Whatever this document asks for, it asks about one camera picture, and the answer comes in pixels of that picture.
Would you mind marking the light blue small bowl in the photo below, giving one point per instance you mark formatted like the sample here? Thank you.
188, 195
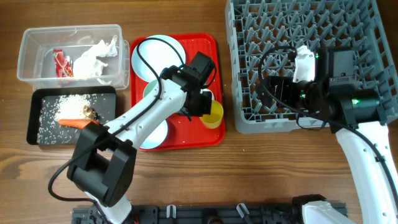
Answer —
157, 137

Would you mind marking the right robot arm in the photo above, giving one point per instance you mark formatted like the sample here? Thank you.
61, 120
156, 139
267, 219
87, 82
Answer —
324, 87

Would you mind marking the red snack wrapper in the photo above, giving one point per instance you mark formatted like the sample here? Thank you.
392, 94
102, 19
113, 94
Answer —
63, 67

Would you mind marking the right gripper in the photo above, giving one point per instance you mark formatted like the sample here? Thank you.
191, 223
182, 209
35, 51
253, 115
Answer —
280, 91

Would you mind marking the green bowl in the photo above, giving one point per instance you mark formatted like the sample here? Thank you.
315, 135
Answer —
150, 90

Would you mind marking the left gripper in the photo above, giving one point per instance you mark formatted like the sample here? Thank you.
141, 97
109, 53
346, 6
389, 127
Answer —
206, 109

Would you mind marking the white napkin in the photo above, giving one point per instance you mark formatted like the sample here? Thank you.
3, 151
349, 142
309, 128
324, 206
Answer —
89, 63

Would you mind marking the brown food scrap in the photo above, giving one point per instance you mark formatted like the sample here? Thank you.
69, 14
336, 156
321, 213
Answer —
89, 112

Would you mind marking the red serving tray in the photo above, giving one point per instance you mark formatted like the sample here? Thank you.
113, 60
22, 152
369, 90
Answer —
182, 133

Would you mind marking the yellow plastic cup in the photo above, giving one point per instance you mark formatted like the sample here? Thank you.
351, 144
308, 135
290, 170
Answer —
214, 119

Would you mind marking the white rice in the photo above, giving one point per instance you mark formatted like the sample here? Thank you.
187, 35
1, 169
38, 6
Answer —
54, 108

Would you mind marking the white plastic spoon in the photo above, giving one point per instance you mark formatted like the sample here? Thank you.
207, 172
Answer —
207, 91

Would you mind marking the orange carrot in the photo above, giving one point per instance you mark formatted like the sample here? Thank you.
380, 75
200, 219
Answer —
77, 123

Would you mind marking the grey dishwasher rack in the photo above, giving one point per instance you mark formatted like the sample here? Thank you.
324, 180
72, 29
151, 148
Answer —
254, 27

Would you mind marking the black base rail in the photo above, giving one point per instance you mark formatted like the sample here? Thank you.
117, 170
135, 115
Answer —
277, 213

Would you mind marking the black waste tray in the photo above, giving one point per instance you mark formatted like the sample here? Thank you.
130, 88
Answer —
39, 94

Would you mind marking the clear plastic bin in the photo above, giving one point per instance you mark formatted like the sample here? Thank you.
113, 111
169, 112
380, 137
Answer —
36, 65

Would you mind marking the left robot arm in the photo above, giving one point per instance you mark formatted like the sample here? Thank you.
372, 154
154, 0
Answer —
104, 157

